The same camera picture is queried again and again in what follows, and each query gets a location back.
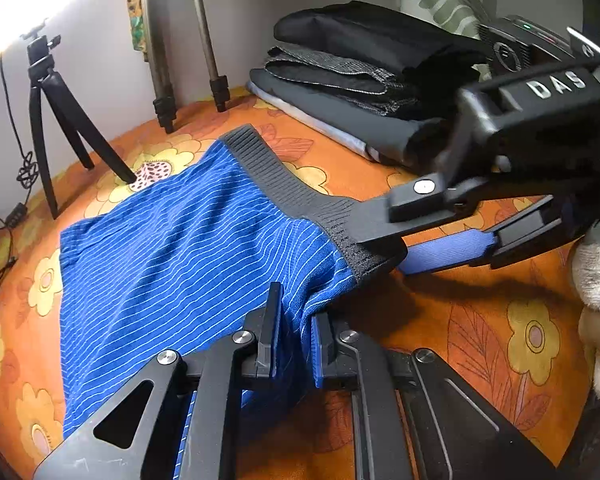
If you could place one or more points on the black folded pants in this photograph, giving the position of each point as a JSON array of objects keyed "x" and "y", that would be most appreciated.
[{"x": 380, "y": 127}]

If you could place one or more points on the black folded garment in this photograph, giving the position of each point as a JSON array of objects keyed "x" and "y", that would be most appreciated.
[{"x": 370, "y": 35}]

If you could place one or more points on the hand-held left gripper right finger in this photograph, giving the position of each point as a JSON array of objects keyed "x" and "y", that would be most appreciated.
[{"x": 321, "y": 347}]

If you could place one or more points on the orange floral bed sheet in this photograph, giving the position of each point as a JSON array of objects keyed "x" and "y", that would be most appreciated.
[{"x": 480, "y": 320}]

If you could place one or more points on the person's right hand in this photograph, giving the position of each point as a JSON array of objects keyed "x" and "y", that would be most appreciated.
[{"x": 597, "y": 270}]

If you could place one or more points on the blue striped pants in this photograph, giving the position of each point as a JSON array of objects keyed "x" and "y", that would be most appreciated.
[{"x": 190, "y": 240}]

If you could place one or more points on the small black tripod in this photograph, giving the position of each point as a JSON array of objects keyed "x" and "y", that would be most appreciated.
[{"x": 45, "y": 90}]

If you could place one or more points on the large metal tripod legs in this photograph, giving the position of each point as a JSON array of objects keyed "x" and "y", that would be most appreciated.
[{"x": 157, "y": 60}]

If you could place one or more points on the light blue folded garment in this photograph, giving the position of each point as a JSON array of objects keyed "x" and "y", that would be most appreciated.
[{"x": 330, "y": 130}]

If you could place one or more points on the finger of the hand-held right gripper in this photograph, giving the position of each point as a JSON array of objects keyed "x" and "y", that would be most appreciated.
[
  {"x": 445, "y": 252},
  {"x": 380, "y": 225}
]

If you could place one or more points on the grey knit folded garment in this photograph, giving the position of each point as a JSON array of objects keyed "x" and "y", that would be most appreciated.
[{"x": 330, "y": 72}]

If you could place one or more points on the yellow floral cloth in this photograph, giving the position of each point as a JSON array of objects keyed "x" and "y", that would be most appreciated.
[{"x": 135, "y": 10}]

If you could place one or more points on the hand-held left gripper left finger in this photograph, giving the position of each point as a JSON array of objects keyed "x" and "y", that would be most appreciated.
[{"x": 278, "y": 332}]

